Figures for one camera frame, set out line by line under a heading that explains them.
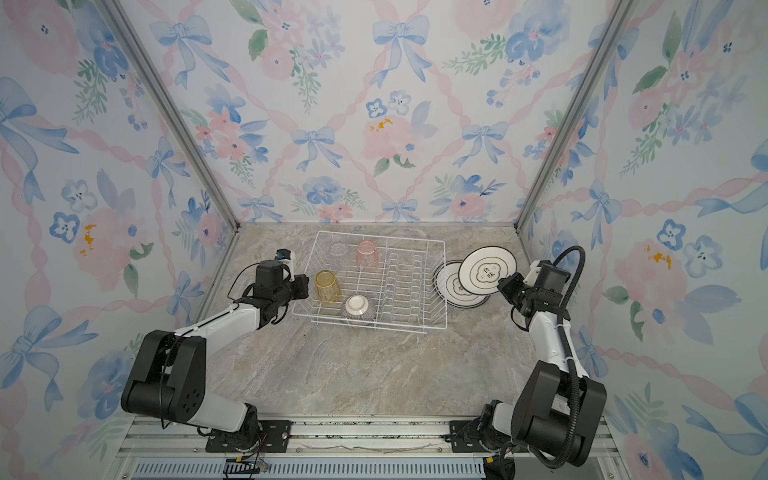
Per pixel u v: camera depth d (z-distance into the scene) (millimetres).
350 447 732
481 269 924
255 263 762
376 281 1036
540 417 423
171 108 859
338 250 990
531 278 765
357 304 901
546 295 649
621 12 686
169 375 475
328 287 907
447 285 1003
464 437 730
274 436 736
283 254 818
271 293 710
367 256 1051
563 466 397
